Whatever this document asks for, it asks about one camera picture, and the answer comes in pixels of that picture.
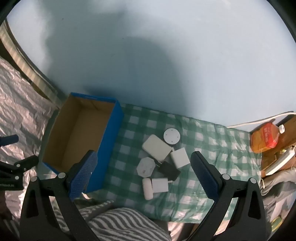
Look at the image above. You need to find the white plug charger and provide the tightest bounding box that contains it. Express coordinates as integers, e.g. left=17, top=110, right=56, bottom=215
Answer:
left=151, top=178, right=173, bottom=193

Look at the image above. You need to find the round white-faced disc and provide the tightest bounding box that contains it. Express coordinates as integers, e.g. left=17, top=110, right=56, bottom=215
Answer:
left=163, top=128, right=180, bottom=145

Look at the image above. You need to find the white cube charger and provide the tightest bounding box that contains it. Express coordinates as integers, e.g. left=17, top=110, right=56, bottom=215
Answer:
left=171, top=148, right=192, bottom=170

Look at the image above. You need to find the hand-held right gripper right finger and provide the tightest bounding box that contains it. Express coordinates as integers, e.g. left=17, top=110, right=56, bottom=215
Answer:
left=185, top=151, right=271, bottom=241

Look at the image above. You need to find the white rounded power bank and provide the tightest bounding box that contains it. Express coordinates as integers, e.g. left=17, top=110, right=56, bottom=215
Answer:
left=142, top=135, right=172, bottom=162

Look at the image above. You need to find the silver crinkled foil blanket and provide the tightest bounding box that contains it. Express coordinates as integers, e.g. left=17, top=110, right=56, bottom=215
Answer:
left=0, top=56, right=60, bottom=218

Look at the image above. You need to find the yellow-green small packet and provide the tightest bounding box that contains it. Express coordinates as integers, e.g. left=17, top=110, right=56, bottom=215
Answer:
left=270, top=217, right=284, bottom=232

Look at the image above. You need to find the grey clothing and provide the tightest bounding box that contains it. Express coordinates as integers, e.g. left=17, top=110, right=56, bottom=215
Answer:
left=261, top=169, right=296, bottom=232

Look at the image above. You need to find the white oblong case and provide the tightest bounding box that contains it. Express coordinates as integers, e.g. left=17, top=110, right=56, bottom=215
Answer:
left=142, top=178, right=153, bottom=200

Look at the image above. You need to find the striped mattress edge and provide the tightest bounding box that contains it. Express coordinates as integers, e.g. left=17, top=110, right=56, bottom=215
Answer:
left=0, top=21, right=58, bottom=102

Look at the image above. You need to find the black plug charger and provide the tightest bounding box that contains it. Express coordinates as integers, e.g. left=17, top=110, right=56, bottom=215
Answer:
left=158, top=161, right=181, bottom=181

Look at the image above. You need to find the white octagonal adapter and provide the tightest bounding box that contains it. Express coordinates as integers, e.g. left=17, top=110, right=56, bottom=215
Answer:
left=137, top=157, right=159, bottom=178

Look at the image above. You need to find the blue cardboard box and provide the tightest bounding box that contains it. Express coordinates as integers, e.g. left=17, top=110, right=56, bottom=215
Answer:
left=38, top=92, right=124, bottom=194

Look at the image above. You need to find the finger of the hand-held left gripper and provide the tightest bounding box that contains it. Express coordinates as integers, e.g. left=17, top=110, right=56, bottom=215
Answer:
left=0, top=155, right=39, bottom=182
left=0, top=135, right=19, bottom=147

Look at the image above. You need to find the wooden side table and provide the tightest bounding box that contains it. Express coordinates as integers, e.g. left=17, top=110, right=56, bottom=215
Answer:
left=261, top=115, right=296, bottom=172

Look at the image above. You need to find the white power strip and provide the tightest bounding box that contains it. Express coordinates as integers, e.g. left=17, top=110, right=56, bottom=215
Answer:
left=264, top=148, right=296, bottom=175

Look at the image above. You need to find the orange drink bottle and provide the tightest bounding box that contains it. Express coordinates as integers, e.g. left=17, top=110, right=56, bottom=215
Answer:
left=250, top=123, right=285, bottom=153

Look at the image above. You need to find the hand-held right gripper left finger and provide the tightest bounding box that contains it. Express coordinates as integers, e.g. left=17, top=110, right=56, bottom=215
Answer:
left=20, top=150, right=102, bottom=241

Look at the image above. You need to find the white cable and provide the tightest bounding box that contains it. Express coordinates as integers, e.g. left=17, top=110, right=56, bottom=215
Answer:
left=227, top=111, right=296, bottom=128

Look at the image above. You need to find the grey striped cloth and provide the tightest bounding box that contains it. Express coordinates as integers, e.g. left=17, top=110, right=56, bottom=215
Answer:
left=53, top=199, right=173, bottom=241

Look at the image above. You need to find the green checked cloth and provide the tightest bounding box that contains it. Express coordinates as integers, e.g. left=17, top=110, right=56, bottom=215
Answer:
left=102, top=103, right=263, bottom=224

